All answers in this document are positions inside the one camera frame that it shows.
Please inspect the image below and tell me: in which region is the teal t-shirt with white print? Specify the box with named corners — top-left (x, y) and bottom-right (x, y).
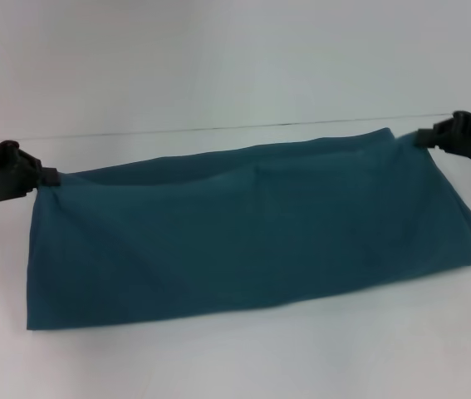
top-left (25, 127), bottom-right (471, 332)

